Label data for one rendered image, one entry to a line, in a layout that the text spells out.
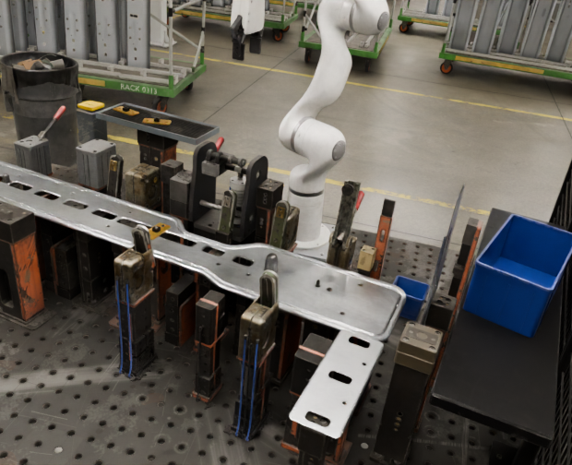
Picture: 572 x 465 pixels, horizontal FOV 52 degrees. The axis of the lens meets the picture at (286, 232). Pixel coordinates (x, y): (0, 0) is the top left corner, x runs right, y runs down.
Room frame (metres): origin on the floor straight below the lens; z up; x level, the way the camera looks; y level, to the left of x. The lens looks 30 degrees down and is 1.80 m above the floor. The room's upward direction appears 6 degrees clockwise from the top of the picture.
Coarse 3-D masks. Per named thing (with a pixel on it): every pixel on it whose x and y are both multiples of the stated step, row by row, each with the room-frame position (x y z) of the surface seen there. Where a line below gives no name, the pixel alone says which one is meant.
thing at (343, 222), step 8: (344, 184) 1.30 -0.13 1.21; (352, 184) 1.30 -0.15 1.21; (360, 184) 1.31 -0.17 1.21; (344, 192) 1.27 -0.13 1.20; (352, 192) 1.27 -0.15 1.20; (344, 200) 1.30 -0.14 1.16; (352, 200) 1.29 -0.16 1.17; (344, 208) 1.30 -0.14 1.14; (352, 208) 1.28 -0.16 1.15; (344, 216) 1.29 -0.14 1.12; (352, 216) 1.29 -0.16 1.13; (336, 224) 1.29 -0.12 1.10; (344, 224) 1.29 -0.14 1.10; (336, 232) 1.28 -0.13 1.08; (336, 240) 1.28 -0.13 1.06; (344, 240) 1.27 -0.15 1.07
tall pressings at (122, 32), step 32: (0, 0) 5.26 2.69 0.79; (32, 0) 5.54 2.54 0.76; (64, 0) 5.45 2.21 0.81; (96, 0) 5.41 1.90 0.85; (128, 0) 5.38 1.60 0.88; (0, 32) 5.25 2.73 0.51; (32, 32) 5.72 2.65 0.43; (64, 32) 5.68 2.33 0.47; (96, 32) 5.46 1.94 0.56; (128, 32) 5.36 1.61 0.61; (128, 64) 5.35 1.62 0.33
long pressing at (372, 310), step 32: (0, 192) 1.45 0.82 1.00; (32, 192) 1.47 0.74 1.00; (64, 192) 1.49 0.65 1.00; (96, 192) 1.50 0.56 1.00; (64, 224) 1.32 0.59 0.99; (96, 224) 1.33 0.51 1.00; (160, 256) 1.21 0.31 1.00; (192, 256) 1.22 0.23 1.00; (224, 256) 1.24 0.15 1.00; (256, 256) 1.25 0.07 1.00; (288, 256) 1.27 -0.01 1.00; (224, 288) 1.11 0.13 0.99; (256, 288) 1.12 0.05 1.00; (288, 288) 1.13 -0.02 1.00; (320, 288) 1.15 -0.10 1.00; (352, 288) 1.16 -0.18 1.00; (384, 288) 1.17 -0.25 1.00; (320, 320) 1.03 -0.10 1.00; (352, 320) 1.03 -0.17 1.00; (384, 320) 1.05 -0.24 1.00
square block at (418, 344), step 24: (408, 336) 0.93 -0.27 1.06; (432, 336) 0.93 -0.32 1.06; (408, 360) 0.90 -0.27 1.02; (432, 360) 0.89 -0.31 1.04; (408, 384) 0.90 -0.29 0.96; (384, 408) 0.91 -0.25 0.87; (408, 408) 0.90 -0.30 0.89; (384, 432) 0.91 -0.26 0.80; (408, 432) 0.89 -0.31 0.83; (384, 456) 0.90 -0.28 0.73
